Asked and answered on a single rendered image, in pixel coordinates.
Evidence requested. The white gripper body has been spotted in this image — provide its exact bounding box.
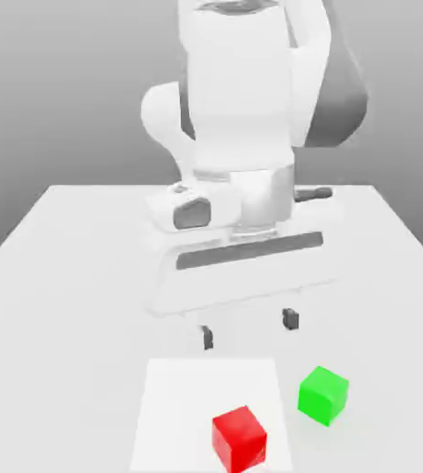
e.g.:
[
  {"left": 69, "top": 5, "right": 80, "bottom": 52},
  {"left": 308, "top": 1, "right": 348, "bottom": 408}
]
[{"left": 143, "top": 230, "right": 341, "bottom": 319}]

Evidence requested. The small green cube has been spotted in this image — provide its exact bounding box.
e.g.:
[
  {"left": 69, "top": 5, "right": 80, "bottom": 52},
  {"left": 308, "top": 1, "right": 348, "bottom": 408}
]
[{"left": 296, "top": 365, "right": 350, "bottom": 428}]

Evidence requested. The small red cube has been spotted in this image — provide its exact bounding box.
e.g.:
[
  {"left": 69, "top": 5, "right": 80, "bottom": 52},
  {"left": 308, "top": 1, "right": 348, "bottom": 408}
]
[{"left": 211, "top": 405, "right": 268, "bottom": 473}]

